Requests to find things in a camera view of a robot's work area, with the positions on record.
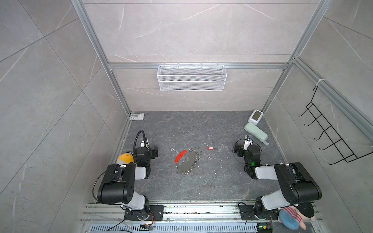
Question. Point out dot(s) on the white wire mesh basket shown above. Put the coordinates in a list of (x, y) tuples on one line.
[(179, 78)]

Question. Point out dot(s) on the grey key organizer red handle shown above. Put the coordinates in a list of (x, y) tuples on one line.
[(186, 161)]

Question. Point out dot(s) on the black wire hook rack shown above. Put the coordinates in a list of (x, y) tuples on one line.
[(335, 140)]

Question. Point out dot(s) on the green eyeglass case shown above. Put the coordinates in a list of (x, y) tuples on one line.
[(256, 132)]

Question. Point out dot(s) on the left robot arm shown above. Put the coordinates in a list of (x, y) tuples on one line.
[(118, 183)]

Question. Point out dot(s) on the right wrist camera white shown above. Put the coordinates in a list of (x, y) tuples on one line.
[(248, 141)]

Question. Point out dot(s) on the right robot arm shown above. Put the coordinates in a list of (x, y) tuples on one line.
[(297, 187)]

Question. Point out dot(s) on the white corner bracket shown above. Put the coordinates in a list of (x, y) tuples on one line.
[(137, 116)]

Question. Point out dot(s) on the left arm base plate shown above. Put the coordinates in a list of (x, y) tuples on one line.
[(150, 213)]

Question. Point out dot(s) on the boy plush doll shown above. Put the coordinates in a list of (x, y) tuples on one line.
[(293, 217)]

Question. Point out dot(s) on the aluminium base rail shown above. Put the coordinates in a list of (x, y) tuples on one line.
[(206, 216)]

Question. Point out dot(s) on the yellow plush toy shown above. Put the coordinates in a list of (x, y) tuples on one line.
[(125, 158)]

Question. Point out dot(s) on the white digital timer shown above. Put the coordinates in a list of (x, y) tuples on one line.
[(255, 117)]

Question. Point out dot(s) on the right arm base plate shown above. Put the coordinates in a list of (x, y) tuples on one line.
[(247, 212)]

